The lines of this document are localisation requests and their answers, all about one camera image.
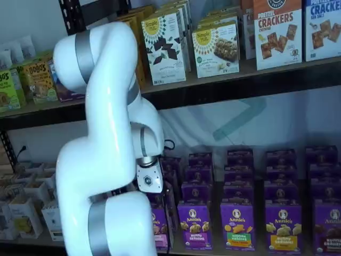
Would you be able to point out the purple Annie's snack box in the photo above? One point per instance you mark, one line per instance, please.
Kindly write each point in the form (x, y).
(321, 154)
(195, 193)
(323, 170)
(238, 193)
(171, 174)
(155, 200)
(282, 173)
(326, 188)
(281, 193)
(198, 174)
(281, 157)
(200, 159)
(239, 157)
(239, 174)
(170, 162)

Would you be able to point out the purple Annie's box brown bunnies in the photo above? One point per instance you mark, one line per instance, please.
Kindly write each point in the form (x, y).
(329, 229)

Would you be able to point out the purple Annie's box green patch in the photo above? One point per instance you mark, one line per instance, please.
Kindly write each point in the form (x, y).
(238, 229)

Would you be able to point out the white pouch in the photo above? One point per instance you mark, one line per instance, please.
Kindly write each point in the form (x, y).
(28, 48)
(5, 60)
(16, 52)

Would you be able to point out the pretzel crackers cheddar box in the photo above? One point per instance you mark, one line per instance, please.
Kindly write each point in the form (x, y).
(247, 32)
(278, 37)

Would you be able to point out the purple Annie's box pink patch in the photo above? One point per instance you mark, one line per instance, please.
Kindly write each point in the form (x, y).
(160, 240)

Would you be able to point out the black power plug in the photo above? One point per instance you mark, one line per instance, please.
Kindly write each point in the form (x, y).
(23, 149)

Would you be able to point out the blue Z Bar box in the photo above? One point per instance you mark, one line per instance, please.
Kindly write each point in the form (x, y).
(69, 96)

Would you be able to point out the purple Annie's box yellow patch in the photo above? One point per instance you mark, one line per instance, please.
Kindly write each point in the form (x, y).
(283, 232)

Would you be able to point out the Simple Mills bars box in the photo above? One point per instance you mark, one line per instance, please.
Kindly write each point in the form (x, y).
(215, 53)
(218, 17)

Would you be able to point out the pretzel crackers sea salt box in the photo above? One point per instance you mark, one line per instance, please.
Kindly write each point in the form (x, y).
(323, 29)

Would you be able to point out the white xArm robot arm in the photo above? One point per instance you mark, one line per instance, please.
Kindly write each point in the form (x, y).
(106, 133)

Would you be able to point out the white patterned carton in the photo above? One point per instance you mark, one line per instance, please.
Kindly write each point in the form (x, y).
(8, 224)
(25, 218)
(53, 221)
(5, 193)

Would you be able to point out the Simple Mills sweet thins box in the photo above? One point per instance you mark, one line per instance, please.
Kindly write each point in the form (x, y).
(165, 50)
(187, 40)

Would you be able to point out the green Bobo's box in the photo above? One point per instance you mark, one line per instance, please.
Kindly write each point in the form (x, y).
(20, 80)
(8, 93)

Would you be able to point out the purple Annie's bunny grahams box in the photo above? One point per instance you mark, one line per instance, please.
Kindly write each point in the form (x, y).
(194, 229)

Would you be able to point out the yellow Bobo's box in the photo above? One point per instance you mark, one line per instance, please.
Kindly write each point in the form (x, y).
(40, 80)

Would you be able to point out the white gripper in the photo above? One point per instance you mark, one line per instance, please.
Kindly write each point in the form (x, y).
(149, 177)

